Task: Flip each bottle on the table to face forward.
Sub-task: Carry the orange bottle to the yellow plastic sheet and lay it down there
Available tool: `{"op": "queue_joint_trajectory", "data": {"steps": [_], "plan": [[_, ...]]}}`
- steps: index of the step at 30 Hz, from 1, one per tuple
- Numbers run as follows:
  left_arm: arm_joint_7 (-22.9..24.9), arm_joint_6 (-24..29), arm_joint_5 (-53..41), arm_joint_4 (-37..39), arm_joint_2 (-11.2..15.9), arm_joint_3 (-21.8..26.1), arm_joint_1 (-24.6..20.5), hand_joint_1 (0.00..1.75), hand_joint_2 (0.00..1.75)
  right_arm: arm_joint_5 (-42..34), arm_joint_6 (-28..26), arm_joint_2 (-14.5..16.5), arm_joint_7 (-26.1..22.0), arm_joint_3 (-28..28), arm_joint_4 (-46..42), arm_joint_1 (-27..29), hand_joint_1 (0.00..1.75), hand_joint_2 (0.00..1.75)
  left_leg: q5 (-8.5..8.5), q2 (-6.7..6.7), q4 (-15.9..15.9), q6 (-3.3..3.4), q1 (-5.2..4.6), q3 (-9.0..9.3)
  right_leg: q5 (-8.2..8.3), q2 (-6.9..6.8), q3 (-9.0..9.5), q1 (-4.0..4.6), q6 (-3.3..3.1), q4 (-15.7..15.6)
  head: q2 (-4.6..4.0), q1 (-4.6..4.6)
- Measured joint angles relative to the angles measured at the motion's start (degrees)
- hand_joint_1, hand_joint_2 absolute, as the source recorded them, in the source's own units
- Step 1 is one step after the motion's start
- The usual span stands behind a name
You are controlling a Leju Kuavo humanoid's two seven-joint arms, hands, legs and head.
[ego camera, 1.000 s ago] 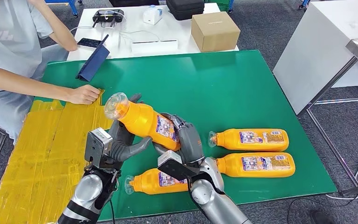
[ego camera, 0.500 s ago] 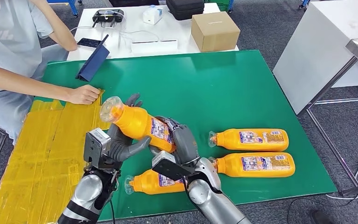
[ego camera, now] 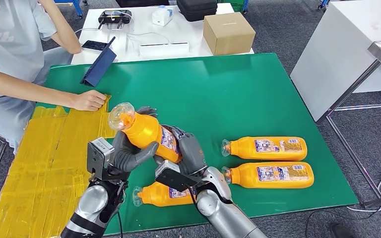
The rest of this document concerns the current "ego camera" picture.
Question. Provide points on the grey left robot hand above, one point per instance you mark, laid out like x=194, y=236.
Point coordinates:
x=129, y=157

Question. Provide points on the person's right hand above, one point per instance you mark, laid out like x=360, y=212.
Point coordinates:
x=90, y=100

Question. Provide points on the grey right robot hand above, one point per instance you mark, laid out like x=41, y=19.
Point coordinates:
x=192, y=154

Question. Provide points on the orange bottle clear cap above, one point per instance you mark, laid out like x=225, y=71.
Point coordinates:
x=249, y=175
x=157, y=195
x=144, y=131
x=243, y=149

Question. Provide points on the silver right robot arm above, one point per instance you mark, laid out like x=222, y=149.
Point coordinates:
x=223, y=213

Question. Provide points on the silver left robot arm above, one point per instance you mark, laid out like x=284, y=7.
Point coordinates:
x=90, y=210

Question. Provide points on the person's left forearm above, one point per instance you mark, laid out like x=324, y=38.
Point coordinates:
x=62, y=29

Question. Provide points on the person's right forearm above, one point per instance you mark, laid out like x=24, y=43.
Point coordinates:
x=29, y=88

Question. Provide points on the dark blue tablet case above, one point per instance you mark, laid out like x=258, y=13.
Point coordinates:
x=98, y=69

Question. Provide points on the black phone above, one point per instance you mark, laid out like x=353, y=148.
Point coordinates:
x=93, y=45

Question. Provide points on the yellow taped cardboard sheet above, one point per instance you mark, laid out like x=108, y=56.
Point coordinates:
x=29, y=164

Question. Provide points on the long white box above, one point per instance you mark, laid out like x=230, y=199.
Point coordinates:
x=164, y=50

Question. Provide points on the person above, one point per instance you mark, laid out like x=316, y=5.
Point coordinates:
x=9, y=42

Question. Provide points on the black carry case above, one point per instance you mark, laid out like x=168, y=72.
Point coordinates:
x=141, y=2
x=197, y=10

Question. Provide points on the small white box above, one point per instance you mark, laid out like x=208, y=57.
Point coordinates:
x=162, y=16

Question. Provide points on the white table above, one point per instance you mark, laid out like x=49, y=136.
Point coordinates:
x=184, y=33

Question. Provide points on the brown cardboard box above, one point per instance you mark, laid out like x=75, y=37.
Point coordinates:
x=229, y=34

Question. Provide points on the green crate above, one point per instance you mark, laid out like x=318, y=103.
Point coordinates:
x=235, y=3

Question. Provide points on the black floor object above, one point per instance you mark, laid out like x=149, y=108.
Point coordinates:
x=341, y=231

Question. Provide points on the white cabinet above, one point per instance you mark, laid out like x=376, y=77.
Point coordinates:
x=341, y=49

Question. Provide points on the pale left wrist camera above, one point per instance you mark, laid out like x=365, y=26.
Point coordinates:
x=99, y=156

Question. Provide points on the blue metal frame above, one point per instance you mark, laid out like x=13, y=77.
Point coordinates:
x=77, y=6

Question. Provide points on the blue caster frame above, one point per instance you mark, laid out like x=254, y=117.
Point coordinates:
x=323, y=3

